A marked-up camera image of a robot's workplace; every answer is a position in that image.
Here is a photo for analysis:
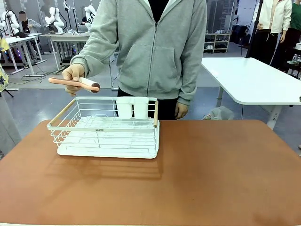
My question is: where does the person's left hand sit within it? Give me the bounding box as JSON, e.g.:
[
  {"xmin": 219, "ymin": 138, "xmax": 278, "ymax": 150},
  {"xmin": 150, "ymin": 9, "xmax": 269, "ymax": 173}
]
[{"xmin": 174, "ymin": 101, "xmax": 190, "ymax": 120}]

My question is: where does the person's right hand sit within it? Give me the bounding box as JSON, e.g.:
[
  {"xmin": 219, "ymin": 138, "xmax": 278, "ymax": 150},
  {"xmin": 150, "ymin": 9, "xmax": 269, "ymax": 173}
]
[{"xmin": 62, "ymin": 63, "xmax": 86, "ymax": 97}]

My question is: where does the pink handled lint roller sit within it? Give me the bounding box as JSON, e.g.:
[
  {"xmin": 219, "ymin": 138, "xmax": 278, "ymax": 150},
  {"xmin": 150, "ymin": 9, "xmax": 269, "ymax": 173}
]
[{"xmin": 48, "ymin": 77, "xmax": 101, "ymax": 94}]

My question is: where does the white desk with robots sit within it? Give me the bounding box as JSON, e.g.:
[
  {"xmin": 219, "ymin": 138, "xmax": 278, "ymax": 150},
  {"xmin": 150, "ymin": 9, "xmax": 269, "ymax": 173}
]
[{"xmin": 40, "ymin": 32, "xmax": 91, "ymax": 71}]

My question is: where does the white plastic bag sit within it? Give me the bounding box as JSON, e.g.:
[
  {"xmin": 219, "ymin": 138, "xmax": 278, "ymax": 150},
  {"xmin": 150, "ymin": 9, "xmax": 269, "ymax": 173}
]
[{"xmin": 202, "ymin": 105, "xmax": 235, "ymax": 121}]

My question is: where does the white plastic cutlery holder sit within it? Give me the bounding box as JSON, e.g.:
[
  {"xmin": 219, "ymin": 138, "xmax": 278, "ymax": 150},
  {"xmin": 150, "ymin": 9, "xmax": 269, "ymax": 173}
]
[{"xmin": 116, "ymin": 97, "xmax": 150, "ymax": 120}]

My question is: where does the seated person in grey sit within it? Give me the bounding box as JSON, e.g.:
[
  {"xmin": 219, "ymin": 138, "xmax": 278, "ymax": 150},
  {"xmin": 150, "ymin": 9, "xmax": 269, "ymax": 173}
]
[{"xmin": 18, "ymin": 10, "xmax": 42, "ymax": 34}]

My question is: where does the grey zip hoodie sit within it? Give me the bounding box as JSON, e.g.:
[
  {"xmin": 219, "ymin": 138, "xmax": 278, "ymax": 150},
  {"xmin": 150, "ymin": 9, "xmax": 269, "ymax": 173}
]
[{"xmin": 70, "ymin": 0, "xmax": 208, "ymax": 106}]

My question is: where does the wooden shoe shelf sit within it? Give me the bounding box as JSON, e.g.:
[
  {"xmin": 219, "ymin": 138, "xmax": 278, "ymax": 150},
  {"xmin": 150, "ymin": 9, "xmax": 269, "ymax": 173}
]
[{"xmin": 203, "ymin": 32, "xmax": 231, "ymax": 53}]

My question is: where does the white side table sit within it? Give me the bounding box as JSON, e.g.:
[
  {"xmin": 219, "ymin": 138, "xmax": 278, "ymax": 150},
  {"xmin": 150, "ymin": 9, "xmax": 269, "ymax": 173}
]
[{"xmin": 201, "ymin": 57, "xmax": 301, "ymax": 130}]

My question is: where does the white drip tray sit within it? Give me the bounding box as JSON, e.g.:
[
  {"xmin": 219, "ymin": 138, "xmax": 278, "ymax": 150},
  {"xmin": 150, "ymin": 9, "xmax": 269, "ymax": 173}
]
[{"xmin": 57, "ymin": 119, "xmax": 160, "ymax": 159}]

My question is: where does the black tripod pole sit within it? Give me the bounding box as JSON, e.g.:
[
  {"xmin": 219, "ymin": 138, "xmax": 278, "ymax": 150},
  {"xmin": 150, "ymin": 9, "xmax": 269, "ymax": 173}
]
[{"xmin": 245, "ymin": 0, "xmax": 264, "ymax": 59}]

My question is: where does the person in white jacket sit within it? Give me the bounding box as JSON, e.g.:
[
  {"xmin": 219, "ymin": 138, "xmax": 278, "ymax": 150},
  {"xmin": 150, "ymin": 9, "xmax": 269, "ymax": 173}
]
[{"xmin": 248, "ymin": 0, "xmax": 293, "ymax": 65}]

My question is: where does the white wire dish rack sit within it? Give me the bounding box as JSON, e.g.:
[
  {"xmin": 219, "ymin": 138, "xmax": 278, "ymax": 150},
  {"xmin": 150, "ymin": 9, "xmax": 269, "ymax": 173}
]
[{"xmin": 47, "ymin": 96, "xmax": 159, "ymax": 154}]

